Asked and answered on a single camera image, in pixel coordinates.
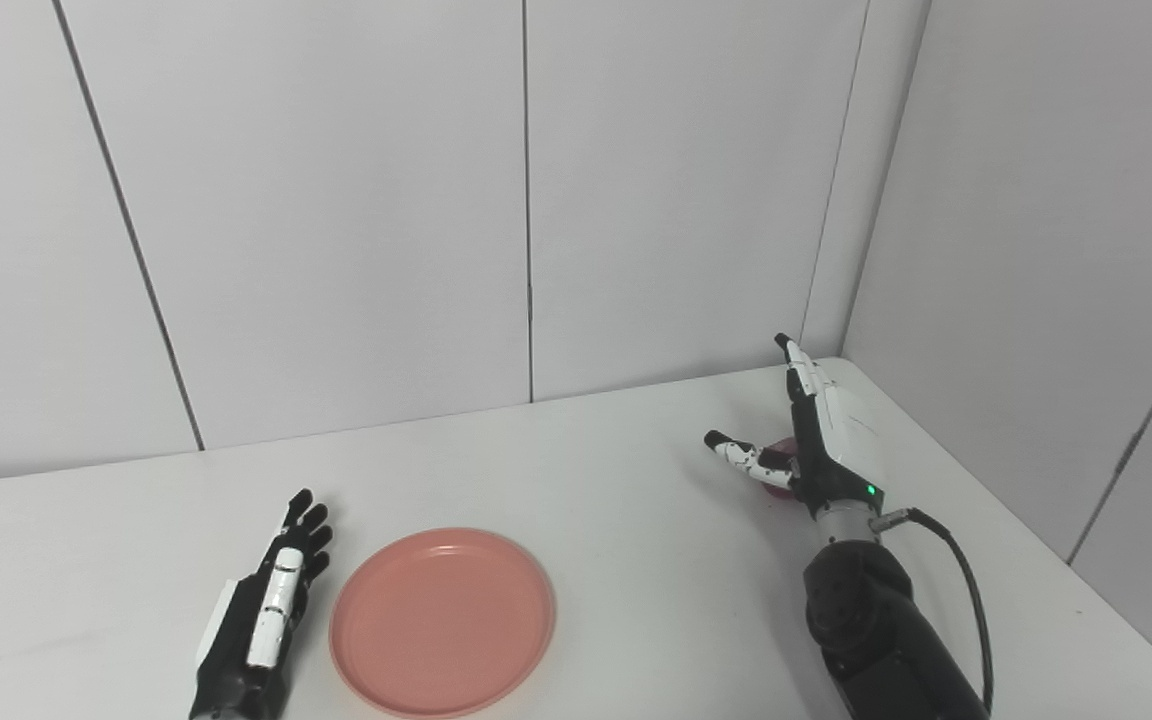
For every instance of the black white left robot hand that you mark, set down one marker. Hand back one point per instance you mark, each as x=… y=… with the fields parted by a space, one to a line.
x=256 y=630

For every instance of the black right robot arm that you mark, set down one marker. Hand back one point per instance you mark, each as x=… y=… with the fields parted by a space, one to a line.
x=876 y=620

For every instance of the red onion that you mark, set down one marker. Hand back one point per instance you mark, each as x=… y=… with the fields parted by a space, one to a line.
x=781 y=465

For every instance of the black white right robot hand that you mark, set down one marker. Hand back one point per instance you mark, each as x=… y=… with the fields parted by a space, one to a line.
x=836 y=440

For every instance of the pink round plate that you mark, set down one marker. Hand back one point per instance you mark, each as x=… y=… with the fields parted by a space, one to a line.
x=442 y=620

